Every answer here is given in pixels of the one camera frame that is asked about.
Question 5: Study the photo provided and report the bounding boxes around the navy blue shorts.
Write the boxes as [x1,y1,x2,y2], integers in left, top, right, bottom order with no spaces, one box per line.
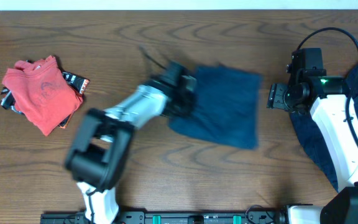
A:
[168,65,262,149]
[289,57,358,194]

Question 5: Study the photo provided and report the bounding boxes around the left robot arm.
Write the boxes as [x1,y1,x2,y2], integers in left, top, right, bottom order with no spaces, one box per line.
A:
[64,62,197,223]

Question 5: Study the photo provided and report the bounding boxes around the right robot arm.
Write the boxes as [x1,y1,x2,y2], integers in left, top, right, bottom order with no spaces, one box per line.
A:
[267,48,358,223]

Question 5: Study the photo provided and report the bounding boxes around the black patterned folded garment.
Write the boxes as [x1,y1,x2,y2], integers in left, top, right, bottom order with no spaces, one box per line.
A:
[0,72,90,115]

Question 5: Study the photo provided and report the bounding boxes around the red folded t-shirt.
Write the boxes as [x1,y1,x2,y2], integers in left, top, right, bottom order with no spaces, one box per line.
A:
[2,55,83,136]

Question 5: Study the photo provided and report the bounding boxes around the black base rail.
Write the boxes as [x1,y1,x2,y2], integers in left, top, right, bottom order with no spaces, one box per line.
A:
[40,205,323,224]

